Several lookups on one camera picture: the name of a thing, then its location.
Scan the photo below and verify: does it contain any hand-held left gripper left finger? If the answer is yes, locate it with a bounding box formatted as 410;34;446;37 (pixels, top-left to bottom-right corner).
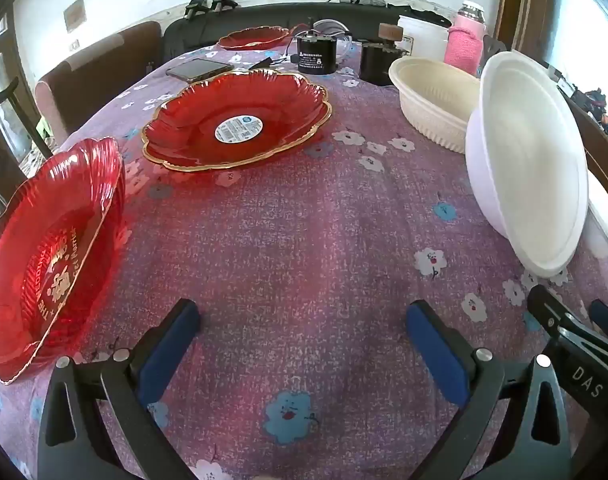
36;299;201;480

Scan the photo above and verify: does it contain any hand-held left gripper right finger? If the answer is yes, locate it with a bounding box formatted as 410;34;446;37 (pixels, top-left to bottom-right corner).
406;300;572;480

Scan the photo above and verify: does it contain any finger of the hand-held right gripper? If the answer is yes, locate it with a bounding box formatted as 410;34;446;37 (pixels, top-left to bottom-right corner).
590;299;608;348
528;284;592;346

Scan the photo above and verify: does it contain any white disposable bowl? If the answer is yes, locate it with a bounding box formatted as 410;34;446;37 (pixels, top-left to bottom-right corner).
586;170;608;257
465;51;590;279

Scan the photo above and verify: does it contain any red plate with gold lettering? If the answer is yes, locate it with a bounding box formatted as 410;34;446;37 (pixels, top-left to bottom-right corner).
0;137;128;386

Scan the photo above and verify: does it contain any red plate with round sticker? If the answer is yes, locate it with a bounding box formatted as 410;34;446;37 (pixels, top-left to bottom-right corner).
141;67;333;174

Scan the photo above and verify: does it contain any purple floral tablecloth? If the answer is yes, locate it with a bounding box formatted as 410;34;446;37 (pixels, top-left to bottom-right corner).
0;42;608;480

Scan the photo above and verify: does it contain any wooden cabinet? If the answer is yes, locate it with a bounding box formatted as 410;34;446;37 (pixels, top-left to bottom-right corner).
566;105;608;201

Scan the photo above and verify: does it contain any cream ribbed bowl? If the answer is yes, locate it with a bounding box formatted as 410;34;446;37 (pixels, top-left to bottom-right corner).
389;56;484;154

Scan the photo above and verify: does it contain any brown armchair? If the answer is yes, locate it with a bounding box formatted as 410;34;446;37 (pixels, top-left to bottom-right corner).
34;21;163;147

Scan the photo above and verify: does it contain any black smartphone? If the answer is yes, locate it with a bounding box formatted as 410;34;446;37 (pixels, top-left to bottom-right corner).
166;58;233;82

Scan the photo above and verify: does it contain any pink sleeved bottle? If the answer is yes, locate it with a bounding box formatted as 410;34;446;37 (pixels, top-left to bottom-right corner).
445;1;486;73

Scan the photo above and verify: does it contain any dark jar with wooden lid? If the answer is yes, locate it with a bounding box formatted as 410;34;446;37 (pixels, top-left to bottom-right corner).
360;22;405;87

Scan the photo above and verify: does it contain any white plastic container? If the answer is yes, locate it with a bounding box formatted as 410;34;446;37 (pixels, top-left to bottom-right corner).
398;14;453;65

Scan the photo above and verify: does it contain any small red plate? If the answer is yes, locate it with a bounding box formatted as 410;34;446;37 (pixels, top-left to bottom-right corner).
218;25;291;52

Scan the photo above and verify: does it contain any black cylindrical device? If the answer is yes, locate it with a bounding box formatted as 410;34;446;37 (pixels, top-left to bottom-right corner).
296;30;339;76

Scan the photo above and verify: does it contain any clear glass cup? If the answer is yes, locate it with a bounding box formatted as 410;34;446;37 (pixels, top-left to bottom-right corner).
314;19;355;57

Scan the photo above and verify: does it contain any black sofa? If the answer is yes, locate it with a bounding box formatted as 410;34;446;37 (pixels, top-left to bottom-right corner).
162;2;455;57

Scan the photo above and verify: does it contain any brown wall plaque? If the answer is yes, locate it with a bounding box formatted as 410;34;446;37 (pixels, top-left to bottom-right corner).
64;0;87;31

